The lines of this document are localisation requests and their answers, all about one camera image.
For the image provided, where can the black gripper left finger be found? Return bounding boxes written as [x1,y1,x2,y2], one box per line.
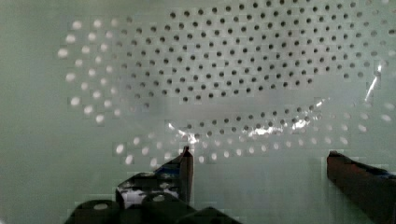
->
[115,146,193,207]

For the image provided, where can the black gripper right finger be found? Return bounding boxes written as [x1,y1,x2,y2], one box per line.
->
[327,151,396,224]

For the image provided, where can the green plastic strainer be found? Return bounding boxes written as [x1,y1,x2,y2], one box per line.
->
[1,0,395,224]

